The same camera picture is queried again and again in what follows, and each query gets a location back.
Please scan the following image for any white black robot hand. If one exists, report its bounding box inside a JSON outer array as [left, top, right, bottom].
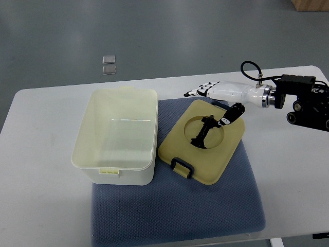
[[184, 81, 275, 127]]

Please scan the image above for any yellow box lid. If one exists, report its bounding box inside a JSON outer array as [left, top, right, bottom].
[[158, 99, 245, 185]]

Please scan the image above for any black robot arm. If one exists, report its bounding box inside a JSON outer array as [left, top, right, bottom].
[[271, 74, 328, 131]]

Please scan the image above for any cardboard box corner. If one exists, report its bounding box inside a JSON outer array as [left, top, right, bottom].
[[291, 0, 328, 11]]

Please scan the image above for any white storage box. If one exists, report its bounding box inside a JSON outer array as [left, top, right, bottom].
[[71, 87, 158, 186]]

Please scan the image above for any blue textured mat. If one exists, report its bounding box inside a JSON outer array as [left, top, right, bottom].
[[89, 96, 266, 247]]

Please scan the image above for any upper floor plate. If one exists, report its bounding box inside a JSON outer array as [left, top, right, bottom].
[[102, 55, 116, 64]]

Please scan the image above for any white table leg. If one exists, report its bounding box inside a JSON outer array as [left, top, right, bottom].
[[270, 238, 284, 247]]

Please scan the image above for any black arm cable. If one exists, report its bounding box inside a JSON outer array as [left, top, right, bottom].
[[240, 60, 283, 87]]

